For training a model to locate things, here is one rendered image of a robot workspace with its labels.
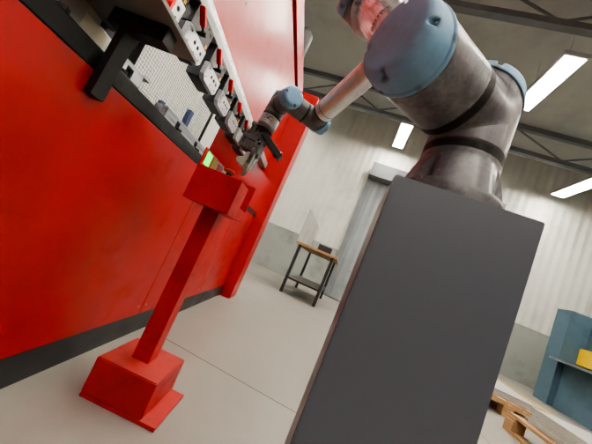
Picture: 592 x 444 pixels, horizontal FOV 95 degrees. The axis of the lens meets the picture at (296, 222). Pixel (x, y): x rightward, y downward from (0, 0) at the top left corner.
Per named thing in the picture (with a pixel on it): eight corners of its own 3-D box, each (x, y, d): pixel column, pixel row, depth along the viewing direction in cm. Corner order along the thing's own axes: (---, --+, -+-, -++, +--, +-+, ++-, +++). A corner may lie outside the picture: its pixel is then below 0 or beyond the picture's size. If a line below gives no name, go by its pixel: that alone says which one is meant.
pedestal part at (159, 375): (152, 432, 78) (172, 391, 80) (77, 395, 80) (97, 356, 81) (182, 397, 98) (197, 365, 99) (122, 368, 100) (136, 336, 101)
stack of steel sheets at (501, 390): (541, 417, 268) (543, 410, 269) (471, 383, 285) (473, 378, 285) (490, 381, 365) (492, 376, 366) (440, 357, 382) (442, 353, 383)
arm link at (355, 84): (436, 27, 73) (321, 122, 112) (411, -4, 68) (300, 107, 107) (436, 55, 68) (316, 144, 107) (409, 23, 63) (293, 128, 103)
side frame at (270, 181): (229, 299, 265) (319, 97, 293) (152, 263, 271) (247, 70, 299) (235, 295, 290) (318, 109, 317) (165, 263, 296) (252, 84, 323)
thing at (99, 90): (125, 107, 59) (169, 26, 62) (69, 84, 60) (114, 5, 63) (136, 116, 63) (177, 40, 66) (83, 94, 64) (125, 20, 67)
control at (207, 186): (226, 214, 87) (249, 164, 89) (181, 196, 88) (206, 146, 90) (240, 223, 106) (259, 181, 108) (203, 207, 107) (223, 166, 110)
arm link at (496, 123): (521, 172, 41) (546, 95, 43) (476, 122, 35) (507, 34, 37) (446, 177, 52) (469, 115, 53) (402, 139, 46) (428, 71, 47)
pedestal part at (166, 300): (147, 365, 87) (218, 212, 94) (130, 357, 88) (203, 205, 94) (157, 358, 93) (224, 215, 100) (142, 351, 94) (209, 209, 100)
